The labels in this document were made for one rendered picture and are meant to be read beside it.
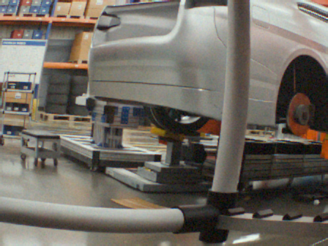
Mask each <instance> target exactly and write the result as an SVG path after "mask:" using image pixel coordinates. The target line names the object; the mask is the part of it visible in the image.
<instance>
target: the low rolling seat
mask: <svg viewBox="0 0 328 246"><path fill-rule="evenodd" d="M24 138H28V139H31V140H33V141H35V146H23V139H24ZM39 141H41V147H39V146H38V143H39ZM44 141H50V142H57V152H56V151H54V150H51V149H47V148H45V147H43V146H44ZM60 147H61V139H60V135H56V134H53V133H47V132H45V131H32V130H22V133H21V138H20V152H22V155H21V156H20V158H21V159H22V160H23V161H24V160H25V159H26V155H30V156H32V157H35V158H34V166H37V165H38V159H39V158H40V159H41V161H46V158H48V159H51V158H53V164H54V165H55V166H57V165H58V160H57V159H60Z"/></svg>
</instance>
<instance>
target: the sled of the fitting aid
mask: <svg viewBox="0 0 328 246"><path fill-rule="evenodd" d="M138 175H139V176H142V177H144V178H146V179H149V180H152V181H153V182H157V183H164V182H171V183H176V182H192V183H199V182H203V181H204V174H200V173H199V172H198V173H177V172H159V171H156V170H154V169H151V168H148V167H138Z"/></svg>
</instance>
